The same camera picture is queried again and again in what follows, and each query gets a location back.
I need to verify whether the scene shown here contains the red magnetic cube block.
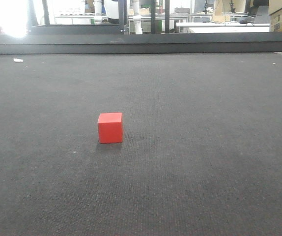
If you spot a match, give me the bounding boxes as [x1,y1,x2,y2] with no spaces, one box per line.
[97,113,123,144]

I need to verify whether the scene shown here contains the white work table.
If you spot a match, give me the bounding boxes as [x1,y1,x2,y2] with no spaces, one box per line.
[176,22,270,33]

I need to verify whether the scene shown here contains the white humanoid robot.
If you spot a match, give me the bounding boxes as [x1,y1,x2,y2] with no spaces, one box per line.
[94,0,143,35]

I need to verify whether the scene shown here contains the small white paper scrap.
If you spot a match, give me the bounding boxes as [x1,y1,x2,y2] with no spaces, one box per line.
[13,58,23,63]

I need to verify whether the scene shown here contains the black metal frame rails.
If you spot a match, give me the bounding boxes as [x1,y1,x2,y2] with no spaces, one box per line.
[0,1,282,55]

